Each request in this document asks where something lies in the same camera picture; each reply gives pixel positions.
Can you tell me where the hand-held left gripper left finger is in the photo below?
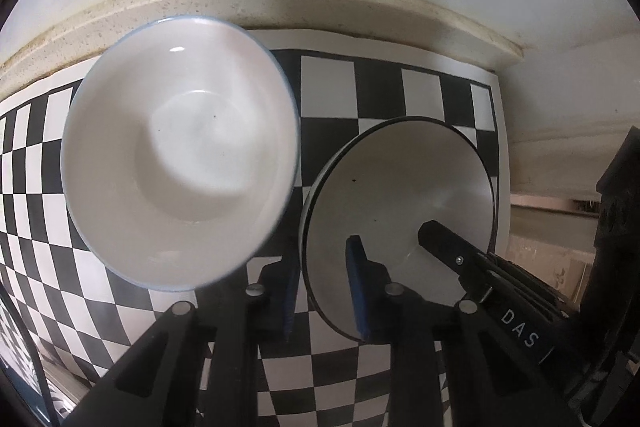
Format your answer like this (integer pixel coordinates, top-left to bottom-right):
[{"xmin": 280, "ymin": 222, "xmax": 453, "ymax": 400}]
[{"xmin": 65, "ymin": 257, "xmax": 301, "ymax": 427}]

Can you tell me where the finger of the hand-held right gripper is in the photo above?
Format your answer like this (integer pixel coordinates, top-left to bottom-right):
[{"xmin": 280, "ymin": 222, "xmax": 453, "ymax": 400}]
[{"xmin": 417, "ymin": 219, "xmax": 558, "ymax": 314}]

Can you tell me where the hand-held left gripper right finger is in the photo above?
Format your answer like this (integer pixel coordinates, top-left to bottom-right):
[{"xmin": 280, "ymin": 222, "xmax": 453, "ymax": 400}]
[{"xmin": 345, "ymin": 235, "xmax": 576, "ymax": 427}]

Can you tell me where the white bowl black rim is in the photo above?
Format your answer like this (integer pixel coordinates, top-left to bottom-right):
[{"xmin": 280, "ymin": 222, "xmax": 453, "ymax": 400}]
[{"xmin": 299, "ymin": 117, "xmax": 497, "ymax": 342}]

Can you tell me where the white bowl blue rim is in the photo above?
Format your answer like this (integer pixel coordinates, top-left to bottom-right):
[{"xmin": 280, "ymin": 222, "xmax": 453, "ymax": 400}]
[{"xmin": 60, "ymin": 14, "xmax": 301, "ymax": 293}]

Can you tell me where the sliding glass door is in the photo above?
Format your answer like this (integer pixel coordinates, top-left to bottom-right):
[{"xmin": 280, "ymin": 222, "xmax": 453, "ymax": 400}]
[{"xmin": 495, "ymin": 22, "xmax": 640, "ymax": 308}]

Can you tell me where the black white checkered cloth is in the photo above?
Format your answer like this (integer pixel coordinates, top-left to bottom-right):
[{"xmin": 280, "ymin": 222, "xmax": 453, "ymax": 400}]
[{"xmin": 0, "ymin": 29, "xmax": 511, "ymax": 427}]

